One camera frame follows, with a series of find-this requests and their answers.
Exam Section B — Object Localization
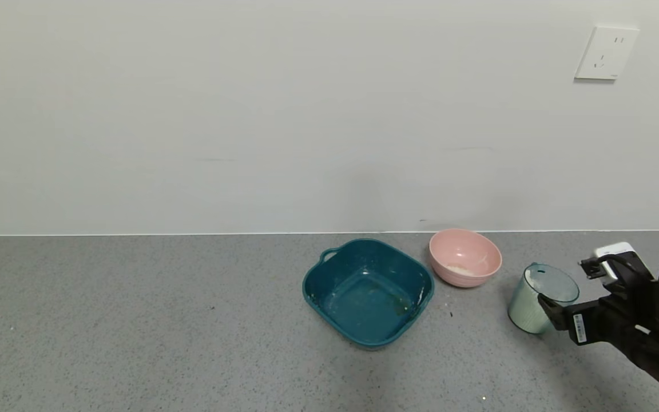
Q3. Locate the black camera cable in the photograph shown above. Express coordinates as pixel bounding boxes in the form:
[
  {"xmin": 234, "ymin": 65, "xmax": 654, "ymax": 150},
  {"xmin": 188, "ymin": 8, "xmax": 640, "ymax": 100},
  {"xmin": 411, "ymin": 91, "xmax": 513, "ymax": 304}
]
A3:
[{"xmin": 596, "ymin": 253, "xmax": 656, "ymax": 284}]

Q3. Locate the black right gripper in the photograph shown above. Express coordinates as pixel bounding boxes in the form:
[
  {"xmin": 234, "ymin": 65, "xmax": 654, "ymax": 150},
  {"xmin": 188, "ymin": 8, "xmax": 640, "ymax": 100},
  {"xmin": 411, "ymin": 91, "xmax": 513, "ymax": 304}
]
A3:
[{"xmin": 537, "ymin": 292, "xmax": 643, "ymax": 346}]

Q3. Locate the pink round bowl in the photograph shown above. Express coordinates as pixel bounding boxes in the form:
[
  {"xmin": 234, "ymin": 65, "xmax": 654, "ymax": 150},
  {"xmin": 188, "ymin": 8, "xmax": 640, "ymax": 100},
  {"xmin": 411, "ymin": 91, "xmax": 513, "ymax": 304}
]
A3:
[{"xmin": 428, "ymin": 229, "xmax": 502, "ymax": 288}]

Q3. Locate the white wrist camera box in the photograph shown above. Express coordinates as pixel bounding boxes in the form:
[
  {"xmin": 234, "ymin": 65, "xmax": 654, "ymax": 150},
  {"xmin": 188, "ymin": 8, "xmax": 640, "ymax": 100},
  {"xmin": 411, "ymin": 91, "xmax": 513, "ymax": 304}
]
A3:
[{"xmin": 593, "ymin": 241, "xmax": 639, "ymax": 281}]

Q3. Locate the translucent ribbed plastic cup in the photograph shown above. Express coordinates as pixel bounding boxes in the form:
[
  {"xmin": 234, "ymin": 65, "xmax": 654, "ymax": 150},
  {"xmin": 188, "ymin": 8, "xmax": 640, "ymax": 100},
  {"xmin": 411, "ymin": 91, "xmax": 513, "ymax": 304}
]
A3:
[{"xmin": 507, "ymin": 263, "xmax": 581, "ymax": 335}]

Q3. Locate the white wall power socket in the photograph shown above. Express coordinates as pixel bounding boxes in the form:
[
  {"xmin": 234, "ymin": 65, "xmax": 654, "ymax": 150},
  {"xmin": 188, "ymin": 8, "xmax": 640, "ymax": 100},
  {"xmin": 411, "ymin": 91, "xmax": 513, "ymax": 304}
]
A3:
[{"xmin": 574, "ymin": 26, "xmax": 640, "ymax": 81}]

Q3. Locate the teal square plastic basin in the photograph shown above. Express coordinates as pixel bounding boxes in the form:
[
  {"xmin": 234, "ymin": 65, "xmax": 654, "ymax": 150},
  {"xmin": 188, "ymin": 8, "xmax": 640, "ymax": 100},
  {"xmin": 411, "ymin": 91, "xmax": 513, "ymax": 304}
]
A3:
[{"xmin": 302, "ymin": 239, "xmax": 435, "ymax": 348}]

